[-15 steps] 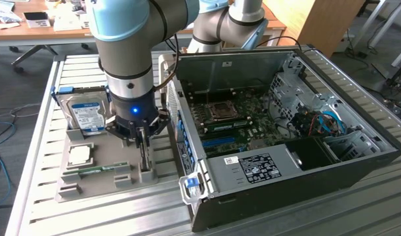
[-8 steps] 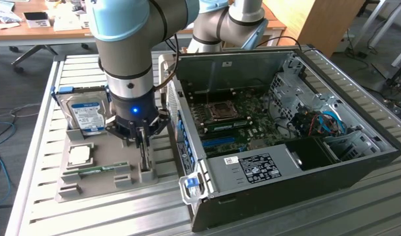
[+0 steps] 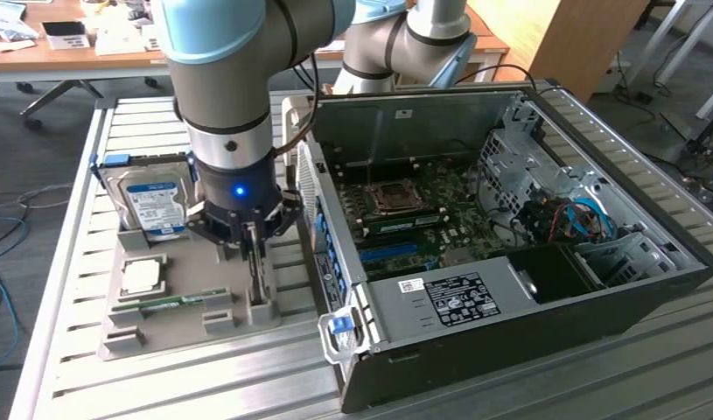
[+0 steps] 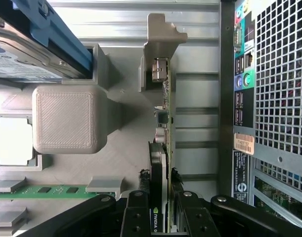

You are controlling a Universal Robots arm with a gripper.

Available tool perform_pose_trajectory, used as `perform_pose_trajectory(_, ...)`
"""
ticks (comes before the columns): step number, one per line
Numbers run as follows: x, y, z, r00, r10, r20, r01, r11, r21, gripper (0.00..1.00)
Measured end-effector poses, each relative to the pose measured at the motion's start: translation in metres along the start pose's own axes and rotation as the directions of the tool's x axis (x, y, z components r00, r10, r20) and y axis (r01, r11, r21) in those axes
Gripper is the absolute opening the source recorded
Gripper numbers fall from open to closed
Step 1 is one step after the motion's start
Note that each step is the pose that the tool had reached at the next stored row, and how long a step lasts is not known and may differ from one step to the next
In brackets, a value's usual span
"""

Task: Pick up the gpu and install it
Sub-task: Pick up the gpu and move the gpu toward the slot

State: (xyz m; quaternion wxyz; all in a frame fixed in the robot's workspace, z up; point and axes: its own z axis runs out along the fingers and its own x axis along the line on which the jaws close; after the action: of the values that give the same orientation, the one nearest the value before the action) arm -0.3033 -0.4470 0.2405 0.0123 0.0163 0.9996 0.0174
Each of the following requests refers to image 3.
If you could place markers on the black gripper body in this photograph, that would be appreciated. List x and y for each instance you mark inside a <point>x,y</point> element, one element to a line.
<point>239,184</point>

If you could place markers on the green graphics card black cooler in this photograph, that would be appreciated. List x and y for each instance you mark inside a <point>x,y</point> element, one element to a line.
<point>257,280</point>

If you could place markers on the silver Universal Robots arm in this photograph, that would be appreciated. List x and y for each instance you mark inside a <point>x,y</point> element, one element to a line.
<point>229,87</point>

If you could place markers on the hard disk blue caddy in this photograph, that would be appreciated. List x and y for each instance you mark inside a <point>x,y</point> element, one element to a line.
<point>153,205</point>

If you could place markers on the grey parts rack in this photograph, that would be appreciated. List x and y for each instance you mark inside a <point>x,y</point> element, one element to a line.
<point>187,280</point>

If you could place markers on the silver CPU chip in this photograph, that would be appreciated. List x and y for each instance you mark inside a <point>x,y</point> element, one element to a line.
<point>141,275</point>

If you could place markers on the socket locking lever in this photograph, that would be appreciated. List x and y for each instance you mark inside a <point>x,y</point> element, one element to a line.
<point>371,172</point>

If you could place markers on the green RAM stick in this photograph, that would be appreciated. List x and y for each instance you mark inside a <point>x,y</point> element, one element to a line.
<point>170,301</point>
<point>403,224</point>

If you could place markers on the metal CPU socket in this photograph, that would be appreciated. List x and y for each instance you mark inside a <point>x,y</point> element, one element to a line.
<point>394,197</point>

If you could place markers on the blue expansion slot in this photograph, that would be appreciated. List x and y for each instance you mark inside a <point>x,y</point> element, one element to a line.
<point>388,252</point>

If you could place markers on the blue case latch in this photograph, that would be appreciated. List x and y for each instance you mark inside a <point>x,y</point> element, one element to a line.
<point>340,326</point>

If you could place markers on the green motherboard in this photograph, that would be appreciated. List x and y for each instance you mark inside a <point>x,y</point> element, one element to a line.
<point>455,219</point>

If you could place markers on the grey power supply unit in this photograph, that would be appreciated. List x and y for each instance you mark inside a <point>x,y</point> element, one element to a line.
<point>403,315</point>

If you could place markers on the small white box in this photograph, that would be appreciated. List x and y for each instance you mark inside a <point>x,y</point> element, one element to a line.
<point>153,41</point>

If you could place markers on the black chair base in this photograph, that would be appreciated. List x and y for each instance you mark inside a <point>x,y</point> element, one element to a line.
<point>59,94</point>

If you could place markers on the large white box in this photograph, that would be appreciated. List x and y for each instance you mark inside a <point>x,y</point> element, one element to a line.
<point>119,41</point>

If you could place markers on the silver disk bay cage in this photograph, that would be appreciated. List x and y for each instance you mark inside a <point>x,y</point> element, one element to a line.
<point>508,175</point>

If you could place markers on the white box black lid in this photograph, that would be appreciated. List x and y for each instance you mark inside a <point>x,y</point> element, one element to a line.
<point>67,35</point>

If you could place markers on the white cup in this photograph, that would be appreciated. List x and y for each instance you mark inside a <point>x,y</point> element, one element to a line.
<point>94,6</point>

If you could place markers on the white paper label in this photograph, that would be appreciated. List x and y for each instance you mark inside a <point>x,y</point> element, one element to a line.
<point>13,46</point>

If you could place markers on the black open PC case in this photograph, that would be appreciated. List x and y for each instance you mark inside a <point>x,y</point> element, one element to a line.
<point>508,363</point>

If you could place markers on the clear plastic bag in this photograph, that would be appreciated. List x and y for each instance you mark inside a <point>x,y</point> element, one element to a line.
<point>6,26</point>

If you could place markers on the wooden cabinet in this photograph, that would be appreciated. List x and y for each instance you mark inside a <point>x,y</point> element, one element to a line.
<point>566,44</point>

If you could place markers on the white table frame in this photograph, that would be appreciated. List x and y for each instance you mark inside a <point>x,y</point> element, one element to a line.
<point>686,44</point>

